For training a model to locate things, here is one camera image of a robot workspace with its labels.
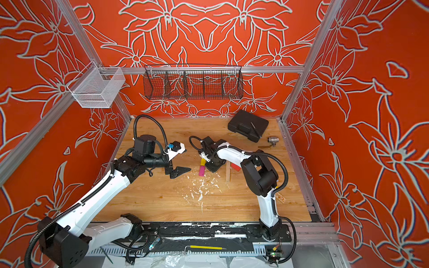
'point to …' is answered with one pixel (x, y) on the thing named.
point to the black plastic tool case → (248, 125)
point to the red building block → (237, 168)
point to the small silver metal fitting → (273, 140)
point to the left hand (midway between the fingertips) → (187, 156)
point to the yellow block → (203, 162)
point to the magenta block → (201, 171)
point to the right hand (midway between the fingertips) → (213, 165)
